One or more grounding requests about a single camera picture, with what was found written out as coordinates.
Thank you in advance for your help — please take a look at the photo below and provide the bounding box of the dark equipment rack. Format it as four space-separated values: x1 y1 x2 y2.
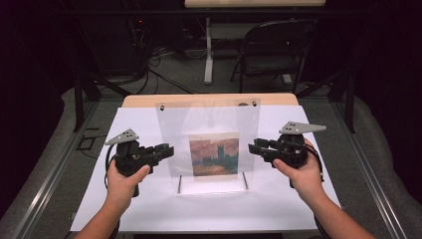
127 18 151 73

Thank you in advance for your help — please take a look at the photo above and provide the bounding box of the left hand-held gripper cable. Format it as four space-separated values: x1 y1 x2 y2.
104 143 117 191

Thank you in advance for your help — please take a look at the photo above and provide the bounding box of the black folding chair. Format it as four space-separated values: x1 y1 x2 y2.
230 18 319 95

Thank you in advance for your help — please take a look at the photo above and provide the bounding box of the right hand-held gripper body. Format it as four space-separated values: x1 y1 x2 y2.
272 120 327 189

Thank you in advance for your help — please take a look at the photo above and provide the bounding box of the aluminium floor rail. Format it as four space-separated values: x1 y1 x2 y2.
11 99 101 239
331 99 410 239

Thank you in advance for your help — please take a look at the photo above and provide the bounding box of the person's left hand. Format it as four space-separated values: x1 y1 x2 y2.
105 159 151 208

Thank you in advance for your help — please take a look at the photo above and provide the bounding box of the white table cover sheet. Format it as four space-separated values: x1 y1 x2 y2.
70 105 341 233

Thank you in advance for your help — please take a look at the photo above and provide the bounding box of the landscape painting print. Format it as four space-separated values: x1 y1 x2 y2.
188 131 241 182

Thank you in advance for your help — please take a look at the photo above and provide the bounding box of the person's right hand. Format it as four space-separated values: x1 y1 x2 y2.
272 138 327 204

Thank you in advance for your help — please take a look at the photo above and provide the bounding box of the light desk with white leg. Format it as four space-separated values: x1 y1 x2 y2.
183 0 327 85

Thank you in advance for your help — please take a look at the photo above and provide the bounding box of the bundle of floor cables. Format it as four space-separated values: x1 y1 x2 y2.
112 46 197 96

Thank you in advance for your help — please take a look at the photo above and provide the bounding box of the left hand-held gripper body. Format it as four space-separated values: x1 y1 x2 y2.
104 127 160 197

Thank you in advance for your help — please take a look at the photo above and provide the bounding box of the right hand-held gripper cable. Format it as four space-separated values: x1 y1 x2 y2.
307 143 326 183

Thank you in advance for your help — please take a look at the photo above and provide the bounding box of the hand-held gripper cable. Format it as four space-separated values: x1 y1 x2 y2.
104 143 117 191
307 143 326 183

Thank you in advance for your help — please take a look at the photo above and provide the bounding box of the black metal stand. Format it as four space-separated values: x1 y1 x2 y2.
73 66 132 133
296 66 356 134

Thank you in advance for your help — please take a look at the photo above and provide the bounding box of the clear acrylic picture frame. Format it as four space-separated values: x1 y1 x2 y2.
154 98 262 196

